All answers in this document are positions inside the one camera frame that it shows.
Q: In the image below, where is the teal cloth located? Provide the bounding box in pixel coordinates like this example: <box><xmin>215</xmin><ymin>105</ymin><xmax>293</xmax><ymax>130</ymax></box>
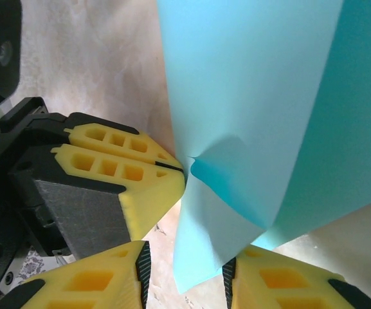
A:
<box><xmin>156</xmin><ymin>0</ymin><xmax>371</xmax><ymax>295</ymax></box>

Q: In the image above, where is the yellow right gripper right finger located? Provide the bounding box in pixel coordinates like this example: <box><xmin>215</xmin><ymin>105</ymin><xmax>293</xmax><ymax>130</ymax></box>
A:
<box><xmin>222</xmin><ymin>246</ymin><xmax>371</xmax><ymax>309</ymax></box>

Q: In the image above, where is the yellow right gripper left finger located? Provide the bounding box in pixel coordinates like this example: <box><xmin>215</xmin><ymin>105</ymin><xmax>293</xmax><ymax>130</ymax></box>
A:
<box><xmin>3</xmin><ymin>240</ymin><xmax>152</xmax><ymax>309</ymax></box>

